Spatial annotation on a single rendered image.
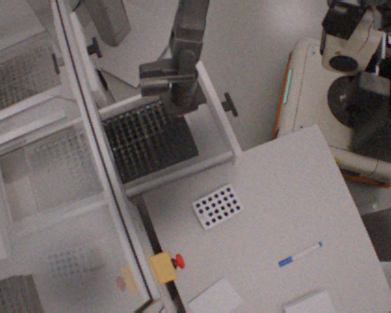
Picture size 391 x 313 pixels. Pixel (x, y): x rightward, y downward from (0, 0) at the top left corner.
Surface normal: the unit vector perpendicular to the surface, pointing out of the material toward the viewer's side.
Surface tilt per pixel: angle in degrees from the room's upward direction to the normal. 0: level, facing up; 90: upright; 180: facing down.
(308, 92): 0
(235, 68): 0
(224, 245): 0
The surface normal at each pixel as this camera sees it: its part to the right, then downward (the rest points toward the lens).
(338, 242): -0.01, -0.25
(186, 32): 0.12, 0.68
